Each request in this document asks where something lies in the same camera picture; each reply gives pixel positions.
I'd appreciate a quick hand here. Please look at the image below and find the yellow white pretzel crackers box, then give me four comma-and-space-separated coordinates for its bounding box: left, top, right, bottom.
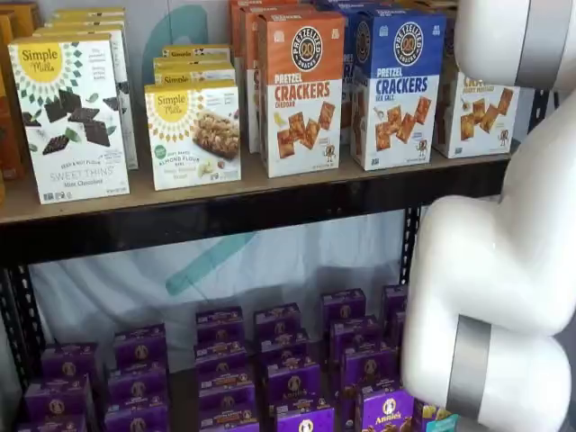
434, 17, 522, 160

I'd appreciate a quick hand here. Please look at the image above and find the wooden shelf board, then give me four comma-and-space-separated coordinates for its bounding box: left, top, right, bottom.
0, 134, 514, 225

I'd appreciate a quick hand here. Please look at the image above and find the purple Annie's snack box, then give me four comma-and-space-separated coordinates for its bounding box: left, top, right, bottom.
329, 316, 383, 351
257, 336, 311, 366
197, 370, 258, 408
340, 349, 401, 390
103, 403, 171, 432
390, 310, 408, 348
358, 388, 416, 432
23, 376, 93, 420
41, 343, 99, 384
274, 406, 337, 432
194, 307, 245, 344
16, 415, 88, 432
253, 302, 302, 339
113, 322, 168, 369
382, 284, 410, 326
199, 403, 261, 432
193, 340, 248, 375
320, 289, 367, 324
264, 358, 322, 408
106, 367, 171, 408

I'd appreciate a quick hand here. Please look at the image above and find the orange white pretzel crackers box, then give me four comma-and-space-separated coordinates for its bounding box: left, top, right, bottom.
256, 9, 347, 179
228, 0, 299, 47
238, 4, 317, 157

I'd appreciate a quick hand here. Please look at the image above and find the Simple Mills almond bars box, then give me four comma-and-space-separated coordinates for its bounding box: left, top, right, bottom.
161, 43, 232, 65
152, 59, 238, 87
143, 79, 243, 192

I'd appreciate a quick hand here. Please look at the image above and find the blue white pretzel crackers box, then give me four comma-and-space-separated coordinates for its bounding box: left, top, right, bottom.
348, 8, 448, 173
335, 0, 362, 146

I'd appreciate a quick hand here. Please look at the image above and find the Simple Mills sweet thins box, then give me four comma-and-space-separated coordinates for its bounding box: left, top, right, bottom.
43, 16, 127, 32
7, 31, 132, 206
31, 24, 140, 172
52, 5, 127, 22

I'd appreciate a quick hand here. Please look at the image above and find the purple box with teal label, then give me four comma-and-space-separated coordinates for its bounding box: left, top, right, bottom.
412, 399, 459, 432

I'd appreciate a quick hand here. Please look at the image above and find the orange snack box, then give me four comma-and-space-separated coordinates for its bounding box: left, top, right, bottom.
7, 1, 43, 41
0, 11, 27, 182

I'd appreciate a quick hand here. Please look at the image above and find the white backdrop sheet teal print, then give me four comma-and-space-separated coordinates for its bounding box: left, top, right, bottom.
0, 0, 576, 432

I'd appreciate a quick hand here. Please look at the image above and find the black metal shelf frame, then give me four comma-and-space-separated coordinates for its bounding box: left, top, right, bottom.
0, 155, 515, 406

